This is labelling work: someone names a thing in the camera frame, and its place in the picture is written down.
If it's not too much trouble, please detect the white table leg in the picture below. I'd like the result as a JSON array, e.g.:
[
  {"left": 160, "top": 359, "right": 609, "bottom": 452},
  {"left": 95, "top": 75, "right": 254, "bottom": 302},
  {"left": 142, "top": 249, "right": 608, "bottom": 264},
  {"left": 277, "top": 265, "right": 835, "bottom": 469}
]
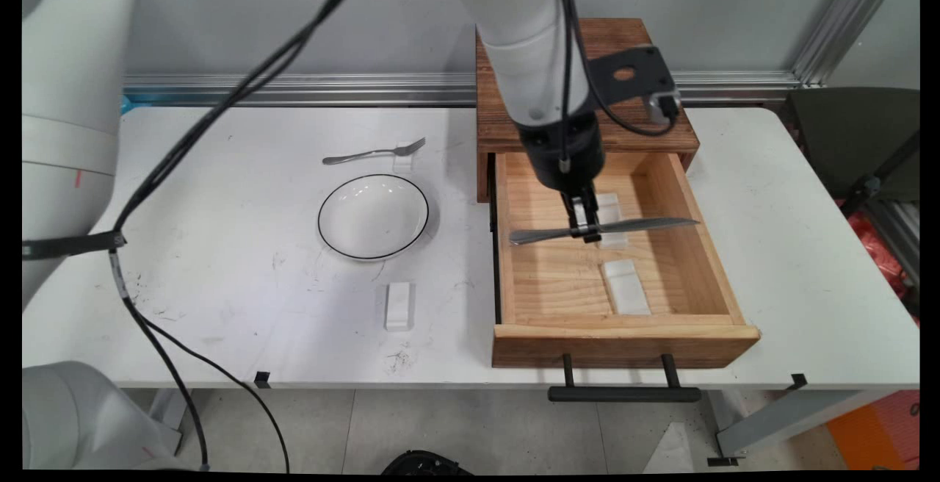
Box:
[
  {"left": 706, "top": 390, "right": 869, "bottom": 467},
  {"left": 149, "top": 388, "right": 193, "bottom": 455}
]

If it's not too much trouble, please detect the long black robot cable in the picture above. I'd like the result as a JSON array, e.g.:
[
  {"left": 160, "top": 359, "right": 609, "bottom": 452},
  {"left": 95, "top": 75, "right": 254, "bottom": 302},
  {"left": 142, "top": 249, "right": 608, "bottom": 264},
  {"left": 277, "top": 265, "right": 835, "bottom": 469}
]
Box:
[{"left": 22, "top": 0, "right": 377, "bottom": 472}]

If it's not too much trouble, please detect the silver table knife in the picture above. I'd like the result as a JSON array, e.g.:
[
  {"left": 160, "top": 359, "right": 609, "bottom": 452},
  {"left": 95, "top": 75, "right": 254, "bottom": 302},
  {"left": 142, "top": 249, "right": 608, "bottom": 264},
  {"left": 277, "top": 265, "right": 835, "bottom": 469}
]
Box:
[{"left": 508, "top": 217, "right": 701, "bottom": 247}]

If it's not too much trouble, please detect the light wooden drawer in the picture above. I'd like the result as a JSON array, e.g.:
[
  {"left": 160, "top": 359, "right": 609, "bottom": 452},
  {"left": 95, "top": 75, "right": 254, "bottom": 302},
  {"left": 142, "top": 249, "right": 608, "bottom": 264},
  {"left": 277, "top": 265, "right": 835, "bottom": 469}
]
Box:
[{"left": 490, "top": 150, "right": 762, "bottom": 370}]

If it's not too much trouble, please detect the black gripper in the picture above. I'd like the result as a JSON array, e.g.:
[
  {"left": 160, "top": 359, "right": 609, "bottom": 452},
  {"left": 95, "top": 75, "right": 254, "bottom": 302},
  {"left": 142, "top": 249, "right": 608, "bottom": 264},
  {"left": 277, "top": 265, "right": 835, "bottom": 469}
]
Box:
[{"left": 517, "top": 110, "right": 607, "bottom": 245}]

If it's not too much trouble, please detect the slanted aluminium post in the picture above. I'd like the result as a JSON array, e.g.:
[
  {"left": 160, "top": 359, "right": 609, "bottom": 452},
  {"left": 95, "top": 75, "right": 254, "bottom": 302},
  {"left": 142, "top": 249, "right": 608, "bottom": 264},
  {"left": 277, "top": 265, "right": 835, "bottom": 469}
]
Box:
[{"left": 789, "top": 0, "right": 909, "bottom": 90}]

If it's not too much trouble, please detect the orange box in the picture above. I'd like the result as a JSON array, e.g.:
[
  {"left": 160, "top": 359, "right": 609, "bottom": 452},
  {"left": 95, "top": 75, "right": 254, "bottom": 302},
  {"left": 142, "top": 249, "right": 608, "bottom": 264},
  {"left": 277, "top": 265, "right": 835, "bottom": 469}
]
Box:
[{"left": 825, "top": 391, "right": 920, "bottom": 471}]

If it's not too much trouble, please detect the white plate with black rim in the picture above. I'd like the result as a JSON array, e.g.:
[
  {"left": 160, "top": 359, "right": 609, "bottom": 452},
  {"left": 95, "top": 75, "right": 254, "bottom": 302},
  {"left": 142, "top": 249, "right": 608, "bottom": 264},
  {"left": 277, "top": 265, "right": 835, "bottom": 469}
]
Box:
[{"left": 317, "top": 173, "right": 431, "bottom": 261}]

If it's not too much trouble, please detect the horizontal aluminium rail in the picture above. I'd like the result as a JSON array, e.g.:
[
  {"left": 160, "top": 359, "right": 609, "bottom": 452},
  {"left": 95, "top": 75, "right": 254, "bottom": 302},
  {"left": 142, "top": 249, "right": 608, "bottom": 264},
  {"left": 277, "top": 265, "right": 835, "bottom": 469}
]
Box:
[{"left": 121, "top": 71, "right": 803, "bottom": 108}]

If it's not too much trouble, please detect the black drawer handle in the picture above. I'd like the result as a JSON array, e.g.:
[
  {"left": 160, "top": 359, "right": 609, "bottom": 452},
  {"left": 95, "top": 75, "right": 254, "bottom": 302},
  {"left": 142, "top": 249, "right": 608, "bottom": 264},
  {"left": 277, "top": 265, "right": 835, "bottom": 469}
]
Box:
[{"left": 548, "top": 353, "right": 704, "bottom": 403}]

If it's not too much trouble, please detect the dark brown wooden cabinet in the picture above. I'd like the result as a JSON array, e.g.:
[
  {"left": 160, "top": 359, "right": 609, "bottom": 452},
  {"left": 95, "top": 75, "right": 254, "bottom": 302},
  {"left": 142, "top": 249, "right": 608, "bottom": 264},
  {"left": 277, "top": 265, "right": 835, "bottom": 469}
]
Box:
[{"left": 475, "top": 18, "right": 701, "bottom": 204}]

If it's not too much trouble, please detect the black object on floor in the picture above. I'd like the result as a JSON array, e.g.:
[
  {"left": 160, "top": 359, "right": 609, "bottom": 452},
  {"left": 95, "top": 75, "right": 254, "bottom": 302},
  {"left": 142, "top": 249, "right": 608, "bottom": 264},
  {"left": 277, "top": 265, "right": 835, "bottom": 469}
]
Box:
[{"left": 381, "top": 450, "right": 475, "bottom": 476}]

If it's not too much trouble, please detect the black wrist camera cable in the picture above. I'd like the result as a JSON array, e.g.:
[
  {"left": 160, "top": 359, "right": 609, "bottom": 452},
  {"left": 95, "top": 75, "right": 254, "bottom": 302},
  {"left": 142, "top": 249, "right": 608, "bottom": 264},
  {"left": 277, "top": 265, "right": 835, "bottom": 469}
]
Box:
[{"left": 543, "top": 0, "right": 681, "bottom": 175}]

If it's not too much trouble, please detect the silver fork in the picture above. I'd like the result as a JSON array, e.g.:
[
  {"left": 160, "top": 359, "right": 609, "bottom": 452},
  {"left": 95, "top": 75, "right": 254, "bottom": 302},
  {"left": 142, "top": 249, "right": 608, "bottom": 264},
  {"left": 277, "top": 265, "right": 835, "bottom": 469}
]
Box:
[{"left": 322, "top": 137, "right": 427, "bottom": 166}]

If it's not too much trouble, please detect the red plastic bag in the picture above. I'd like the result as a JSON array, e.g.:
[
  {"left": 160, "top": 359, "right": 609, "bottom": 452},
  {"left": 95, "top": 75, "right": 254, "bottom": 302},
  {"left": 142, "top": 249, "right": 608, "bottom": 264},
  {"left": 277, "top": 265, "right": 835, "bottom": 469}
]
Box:
[{"left": 843, "top": 210, "right": 913, "bottom": 301}]

